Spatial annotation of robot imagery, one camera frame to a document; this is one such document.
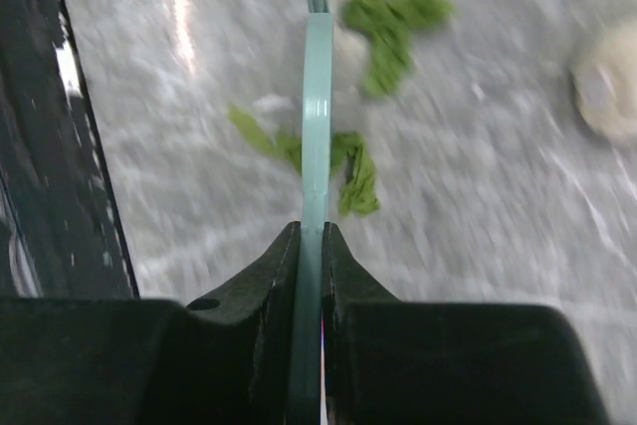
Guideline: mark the teal hand brush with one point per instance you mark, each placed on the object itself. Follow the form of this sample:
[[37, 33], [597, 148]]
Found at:
[[305, 385]]

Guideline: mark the green scrap near cabbage top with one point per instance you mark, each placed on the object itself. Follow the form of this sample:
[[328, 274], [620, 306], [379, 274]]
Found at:
[[388, 26]]

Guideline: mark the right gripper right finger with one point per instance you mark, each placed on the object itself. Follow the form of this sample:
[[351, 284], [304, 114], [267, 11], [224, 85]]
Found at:
[[389, 361]]

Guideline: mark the yellow napa cabbage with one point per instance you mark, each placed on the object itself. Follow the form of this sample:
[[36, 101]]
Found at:
[[603, 72]]

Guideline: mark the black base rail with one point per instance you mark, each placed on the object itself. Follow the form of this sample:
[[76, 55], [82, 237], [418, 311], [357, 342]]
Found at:
[[61, 234]]

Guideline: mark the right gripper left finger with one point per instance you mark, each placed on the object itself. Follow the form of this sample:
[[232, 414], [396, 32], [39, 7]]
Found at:
[[223, 359]]

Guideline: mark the green scrap below basket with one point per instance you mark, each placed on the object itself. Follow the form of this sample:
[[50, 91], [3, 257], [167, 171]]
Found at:
[[348, 150]]

